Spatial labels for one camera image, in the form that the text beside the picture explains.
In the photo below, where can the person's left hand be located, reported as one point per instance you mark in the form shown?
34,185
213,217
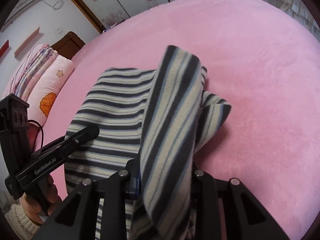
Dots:
53,192

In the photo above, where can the bed with pink sheet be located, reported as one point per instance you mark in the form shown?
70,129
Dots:
250,80

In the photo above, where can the white air conditioner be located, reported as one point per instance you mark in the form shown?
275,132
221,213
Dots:
22,7

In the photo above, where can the striped long sleeve shirt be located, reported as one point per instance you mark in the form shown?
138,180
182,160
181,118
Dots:
172,105

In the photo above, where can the lace cloth covered furniture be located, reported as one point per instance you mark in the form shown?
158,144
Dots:
287,0

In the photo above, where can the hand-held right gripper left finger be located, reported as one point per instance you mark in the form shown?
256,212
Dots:
135,183

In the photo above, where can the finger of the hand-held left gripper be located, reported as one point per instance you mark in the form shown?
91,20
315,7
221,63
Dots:
85,133

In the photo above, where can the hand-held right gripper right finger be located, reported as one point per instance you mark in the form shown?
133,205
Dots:
200,185

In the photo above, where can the pastel striped folded quilt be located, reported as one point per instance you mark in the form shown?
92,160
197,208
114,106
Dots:
42,60

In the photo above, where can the white printed box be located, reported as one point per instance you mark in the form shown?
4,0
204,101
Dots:
108,27

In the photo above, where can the person's left forearm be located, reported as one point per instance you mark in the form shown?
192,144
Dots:
20,222

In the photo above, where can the dark wooden nightstand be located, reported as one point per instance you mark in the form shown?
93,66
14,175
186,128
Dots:
68,45

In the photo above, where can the light wooden wall shelf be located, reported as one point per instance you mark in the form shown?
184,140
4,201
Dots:
26,42

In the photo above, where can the pink frilled folded blanket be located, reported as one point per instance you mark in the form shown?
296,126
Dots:
22,72

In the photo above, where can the pink pillow with orange print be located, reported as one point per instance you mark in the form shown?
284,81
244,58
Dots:
57,80

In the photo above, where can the red wall shelf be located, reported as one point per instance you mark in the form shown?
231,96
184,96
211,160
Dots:
4,47

